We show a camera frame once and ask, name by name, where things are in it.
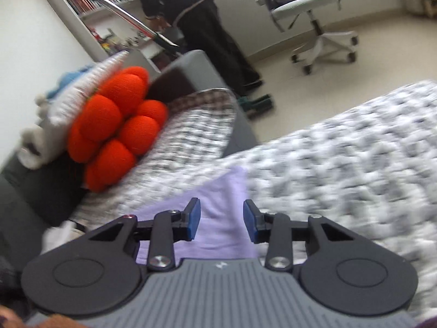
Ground blue plush toy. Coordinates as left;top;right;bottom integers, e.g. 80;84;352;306
46;63;96;99

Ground white folded garment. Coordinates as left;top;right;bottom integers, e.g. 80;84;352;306
42;219;90;255

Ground orange plush cushion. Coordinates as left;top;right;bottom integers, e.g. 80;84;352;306
67;66;169;192

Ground white fluffy cloth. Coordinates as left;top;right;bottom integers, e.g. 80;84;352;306
17;96;69;170

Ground white pillow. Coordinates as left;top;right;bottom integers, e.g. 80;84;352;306
48;51;129;127

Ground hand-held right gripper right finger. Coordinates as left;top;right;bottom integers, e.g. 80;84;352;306
244;199;345;270

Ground lavender pants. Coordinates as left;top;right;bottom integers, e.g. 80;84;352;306
136;166;260;262

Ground white office chair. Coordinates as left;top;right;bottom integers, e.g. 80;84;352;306
244;0;359;75

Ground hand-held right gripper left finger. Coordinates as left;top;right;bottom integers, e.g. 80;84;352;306
89;198;202;270

